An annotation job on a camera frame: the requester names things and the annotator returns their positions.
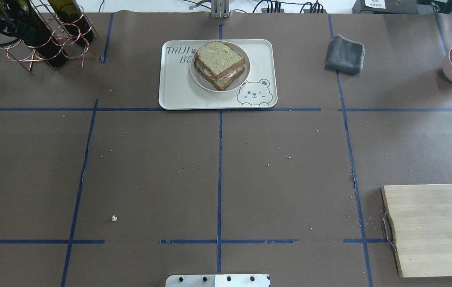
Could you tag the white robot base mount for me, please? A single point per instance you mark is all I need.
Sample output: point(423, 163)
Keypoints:
point(219, 280)

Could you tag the aluminium frame post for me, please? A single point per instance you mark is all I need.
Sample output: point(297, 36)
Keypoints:
point(220, 9)

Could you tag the bread slice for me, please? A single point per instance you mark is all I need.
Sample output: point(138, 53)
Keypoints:
point(219, 58)
point(222, 83)

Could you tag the white round plate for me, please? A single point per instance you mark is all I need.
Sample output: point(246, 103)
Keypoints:
point(236, 83)

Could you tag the dark wine bottle lower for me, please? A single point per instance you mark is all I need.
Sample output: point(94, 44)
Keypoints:
point(34, 31)

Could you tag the dark wine bottle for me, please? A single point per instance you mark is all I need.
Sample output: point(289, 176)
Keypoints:
point(34, 31)
point(76, 24)

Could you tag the wooden cutting board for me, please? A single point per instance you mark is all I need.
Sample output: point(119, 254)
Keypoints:
point(420, 218)

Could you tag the copper wire bottle rack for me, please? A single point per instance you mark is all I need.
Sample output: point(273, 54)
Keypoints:
point(60, 32)

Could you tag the white bear serving tray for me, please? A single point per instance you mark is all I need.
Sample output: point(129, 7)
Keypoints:
point(178, 91)

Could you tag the dark wine bottle upper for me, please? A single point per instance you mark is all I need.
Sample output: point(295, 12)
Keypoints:
point(76, 24)

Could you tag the grey folded cloth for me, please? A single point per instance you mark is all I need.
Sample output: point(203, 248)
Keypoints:
point(345, 55)

